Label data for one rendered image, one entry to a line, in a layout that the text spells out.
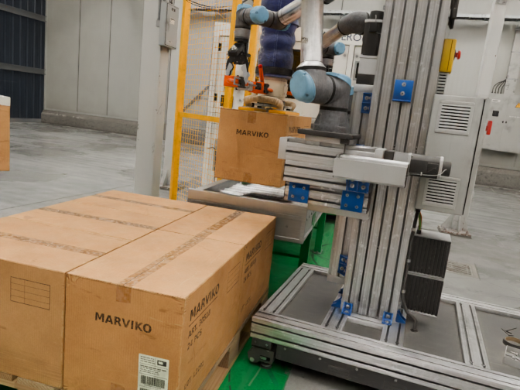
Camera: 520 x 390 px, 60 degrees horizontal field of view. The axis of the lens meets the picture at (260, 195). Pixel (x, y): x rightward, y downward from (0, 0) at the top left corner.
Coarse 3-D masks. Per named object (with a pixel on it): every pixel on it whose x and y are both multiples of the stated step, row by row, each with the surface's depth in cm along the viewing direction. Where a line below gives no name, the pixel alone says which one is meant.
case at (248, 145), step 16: (224, 112) 254; (240, 112) 251; (256, 112) 248; (224, 128) 255; (240, 128) 252; (256, 128) 249; (272, 128) 246; (288, 128) 247; (224, 144) 257; (240, 144) 254; (256, 144) 251; (272, 144) 248; (224, 160) 258; (240, 160) 255; (256, 160) 252; (272, 160) 249; (224, 176) 259; (240, 176) 256; (256, 176) 253; (272, 176) 250
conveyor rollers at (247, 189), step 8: (240, 184) 333; (248, 184) 340; (256, 184) 339; (224, 192) 298; (232, 192) 297; (240, 192) 304; (248, 192) 304; (256, 192) 311; (264, 192) 310; (272, 192) 317; (280, 192) 317; (280, 200) 289; (288, 200) 289
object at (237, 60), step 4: (236, 40) 215; (240, 40) 213; (244, 40) 213; (248, 40) 216; (244, 44) 216; (244, 48) 217; (244, 52) 214; (236, 56) 215; (240, 56) 215; (244, 56) 214; (248, 56) 219; (232, 60) 216; (236, 60) 216; (240, 60) 215; (236, 64) 222; (240, 64) 222
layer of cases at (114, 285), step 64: (0, 256) 146; (64, 256) 152; (128, 256) 158; (192, 256) 166; (256, 256) 210; (0, 320) 148; (64, 320) 142; (128, 320) 135; (192, 320) 138; (64, 384) 145; (128, 384) 139; (192, 384) 147
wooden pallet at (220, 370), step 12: (264, 300) 244; (252, 312) 219; (240, 336) 217; (228, 348) 185; (240, 348) 206; (228, 360) 188; (0, 372) 151; (216, 372) 186; (12, 384) 151; (24, 384) 149; (36, 384) 148; (204, 384) 160; (216, 384) 178
